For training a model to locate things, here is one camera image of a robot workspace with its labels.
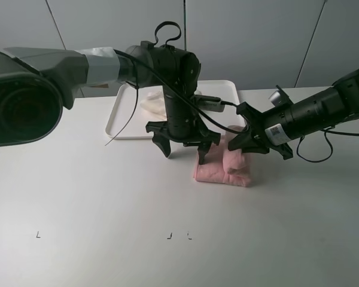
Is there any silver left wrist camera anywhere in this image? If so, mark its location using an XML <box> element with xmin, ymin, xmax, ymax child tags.
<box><xmin>194</xmin><ymin>94</ymin><xmax>225</xmax><ymax>113</ymax></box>

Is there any pink towel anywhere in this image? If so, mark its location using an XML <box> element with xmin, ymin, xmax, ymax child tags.
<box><xmin>193</xmin><ymin>132</ymin><xmax>252</xmax><ymax>187</ymax></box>

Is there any white rectangular plastic tray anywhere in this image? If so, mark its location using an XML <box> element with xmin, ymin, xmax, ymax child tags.
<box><xmin>105</xmin><ymin>80</ymin><xmax>239</xmax><ymax>139</ymax></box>

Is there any cream white towel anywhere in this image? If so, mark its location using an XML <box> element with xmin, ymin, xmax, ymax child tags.
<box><xmin>140</xmin><ymin>90</ymin><xmax>167</xmax><ymax>121</ymax></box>

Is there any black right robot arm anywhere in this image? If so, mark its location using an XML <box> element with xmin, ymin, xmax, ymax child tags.
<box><xmin>228</xmin><ymin>69</ymin><xmax>359</xmax><ymax>160</ymax></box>

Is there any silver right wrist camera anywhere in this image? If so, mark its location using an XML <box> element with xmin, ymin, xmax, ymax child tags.
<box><xmin>269</xmin><ymin>85</ymin><xmax>292</xmax><ymax>107</ymax></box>

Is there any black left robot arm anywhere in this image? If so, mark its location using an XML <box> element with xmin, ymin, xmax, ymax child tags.
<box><xmin>0</xmin><ymin>41</ymin><xmax>221</xmax><ymax>162</ymax></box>

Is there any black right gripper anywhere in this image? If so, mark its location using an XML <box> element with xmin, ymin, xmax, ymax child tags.
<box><xmin>227</xmin><ymin>102</ymin><xmax>293</xmax><ymax>160</ymax></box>

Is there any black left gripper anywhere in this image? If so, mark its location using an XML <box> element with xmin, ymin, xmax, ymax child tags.
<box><xmin>146</xmin><ymin>118</ymin><xmax>221</xmax><ymax>165</ymax></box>

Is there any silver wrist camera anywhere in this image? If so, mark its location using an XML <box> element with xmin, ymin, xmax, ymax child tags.
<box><xmin>194</xmin><ymin>94</ymin><xmax>225</xmax><ymax>113</ymax></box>
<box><xmin>269</xmin><ymin>85</ymin><xmax>292</xmax><ymax>107</ymax></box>

